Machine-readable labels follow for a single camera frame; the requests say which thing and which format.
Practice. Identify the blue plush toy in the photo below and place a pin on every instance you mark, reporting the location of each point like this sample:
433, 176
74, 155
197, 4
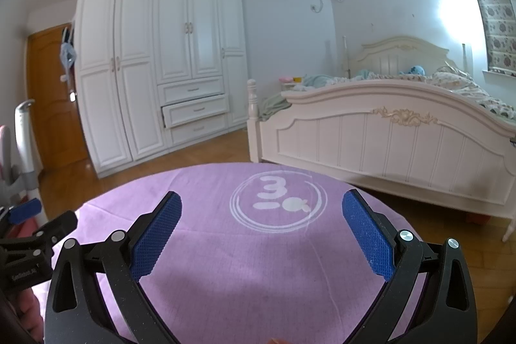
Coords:
413, 70

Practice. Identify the white bed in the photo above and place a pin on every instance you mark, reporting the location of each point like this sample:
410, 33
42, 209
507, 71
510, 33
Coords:
383, 150

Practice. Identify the pink small item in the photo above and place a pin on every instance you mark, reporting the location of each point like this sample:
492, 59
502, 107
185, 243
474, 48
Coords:
285, 79

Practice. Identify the person's left hand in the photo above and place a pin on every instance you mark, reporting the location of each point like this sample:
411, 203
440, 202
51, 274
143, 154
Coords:
30, 311

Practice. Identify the wooden door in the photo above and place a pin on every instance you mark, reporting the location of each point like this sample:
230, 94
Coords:
48, 106

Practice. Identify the light blue blanket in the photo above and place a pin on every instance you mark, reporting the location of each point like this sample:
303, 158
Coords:
322, 80

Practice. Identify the blue hanging bag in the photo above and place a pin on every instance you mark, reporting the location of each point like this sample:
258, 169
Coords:
67, 54

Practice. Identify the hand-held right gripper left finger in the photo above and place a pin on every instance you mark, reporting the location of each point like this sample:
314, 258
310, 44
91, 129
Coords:
157, 235

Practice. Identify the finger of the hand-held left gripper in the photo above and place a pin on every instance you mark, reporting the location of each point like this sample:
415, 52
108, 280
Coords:
60, 223
24, 212

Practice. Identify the white tower fan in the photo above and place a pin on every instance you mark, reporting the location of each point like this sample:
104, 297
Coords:
26, 142

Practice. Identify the floral quilt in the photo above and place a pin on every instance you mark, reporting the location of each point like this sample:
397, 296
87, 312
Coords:
463, 86

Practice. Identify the floral window blind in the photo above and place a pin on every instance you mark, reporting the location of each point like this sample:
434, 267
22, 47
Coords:
494, 21

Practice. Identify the pink grey desk chair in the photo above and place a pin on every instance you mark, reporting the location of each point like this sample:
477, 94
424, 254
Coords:
5, 154

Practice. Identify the white wardrobe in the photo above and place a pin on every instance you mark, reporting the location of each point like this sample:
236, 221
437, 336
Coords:
161, 45

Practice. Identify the green blanket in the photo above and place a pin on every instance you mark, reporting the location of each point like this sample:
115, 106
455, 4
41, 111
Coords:
274, 106

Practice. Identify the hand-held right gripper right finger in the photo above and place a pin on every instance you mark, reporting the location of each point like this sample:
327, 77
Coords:
367, 235

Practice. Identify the purple round tablecloth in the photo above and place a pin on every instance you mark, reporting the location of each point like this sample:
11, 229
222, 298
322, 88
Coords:
250, 247

